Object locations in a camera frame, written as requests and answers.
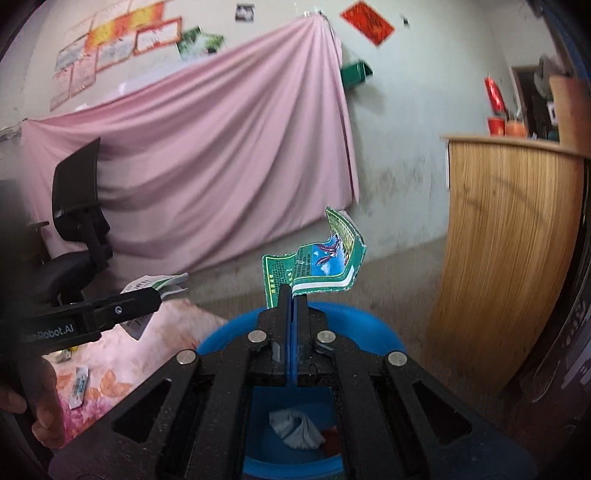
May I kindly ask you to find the green snack wrapper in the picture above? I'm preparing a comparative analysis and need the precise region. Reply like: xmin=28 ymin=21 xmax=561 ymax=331
xmin=262 ymin=207 xmax=367 ymax=309

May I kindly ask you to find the white paper trash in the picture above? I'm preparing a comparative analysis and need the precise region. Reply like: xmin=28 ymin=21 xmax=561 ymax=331
xmin=121 ymin=273 xmax=188 ymax=340

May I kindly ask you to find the blue plastic trash bin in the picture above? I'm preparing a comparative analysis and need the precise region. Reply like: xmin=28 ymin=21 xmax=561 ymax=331
xmin=195 ymin=301 xmax=408 ymax=480

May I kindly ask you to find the person's left hand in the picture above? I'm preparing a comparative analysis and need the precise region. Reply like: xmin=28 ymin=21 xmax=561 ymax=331
xmin=1 ymin=358 xmax=65 ymax=449

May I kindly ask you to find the black office chair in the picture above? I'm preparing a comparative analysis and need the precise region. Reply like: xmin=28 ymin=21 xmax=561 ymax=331
xmin=32 ymin=138 xmax=113 ymax=306

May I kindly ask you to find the small white sachet packet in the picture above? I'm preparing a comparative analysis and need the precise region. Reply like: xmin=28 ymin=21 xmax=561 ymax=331
xmin=68 ymin=367 xmax=89 ymax=410

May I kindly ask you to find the pink floral table cloth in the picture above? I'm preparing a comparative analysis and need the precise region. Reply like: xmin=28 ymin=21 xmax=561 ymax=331
xmin=45 ymin=299 xmax=228 ymax=442

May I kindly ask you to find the grey crumpled cloth in bin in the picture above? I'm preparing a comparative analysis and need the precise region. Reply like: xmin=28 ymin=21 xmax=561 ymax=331
xmin=269 ymin=409 xmax=325 ymax=450

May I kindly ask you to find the pink hanging cloth sheet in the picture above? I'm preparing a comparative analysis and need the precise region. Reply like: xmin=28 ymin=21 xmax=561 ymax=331
xmin=21 ymin=15 xmax=360 ymax=285

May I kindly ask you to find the wooden cabinet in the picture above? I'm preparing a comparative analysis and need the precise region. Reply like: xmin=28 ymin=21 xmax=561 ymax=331
xmin=427 ymin=134 xmax=585 ymax=393

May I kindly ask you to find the green hanging dustpan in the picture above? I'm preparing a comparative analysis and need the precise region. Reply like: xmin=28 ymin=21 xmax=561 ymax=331
xmin=341 ymin=60 xmax=374 ymax=91

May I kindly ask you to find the red cup on cabinet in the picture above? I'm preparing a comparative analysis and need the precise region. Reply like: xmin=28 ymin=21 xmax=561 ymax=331
xmin=487 ymin=116 xmax=506 ymax=136

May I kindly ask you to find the orange cup on cabinet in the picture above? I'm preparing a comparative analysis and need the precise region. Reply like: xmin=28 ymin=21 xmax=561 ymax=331
xmin=505 ymin=120 xmax=529 ymax=138

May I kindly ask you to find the green photo poster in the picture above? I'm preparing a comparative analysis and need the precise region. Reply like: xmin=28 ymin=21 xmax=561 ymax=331
xmin=176 ymin=27 xmax=225 ymax=62

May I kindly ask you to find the red diamond paper poster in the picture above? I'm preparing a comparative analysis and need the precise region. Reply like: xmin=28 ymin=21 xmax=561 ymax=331
xmin=339 ymin=1 xmax=394 ymax=47

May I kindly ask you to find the small framed wall picture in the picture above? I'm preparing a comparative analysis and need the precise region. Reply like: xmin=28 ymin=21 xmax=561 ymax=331
xmin=235 ymin=4 xmax=256 ymax=22

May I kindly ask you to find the wall certificates cluster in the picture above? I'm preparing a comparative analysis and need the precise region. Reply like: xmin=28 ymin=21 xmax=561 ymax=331
xmin=49 ymin=1 xmax=183 ymax=111

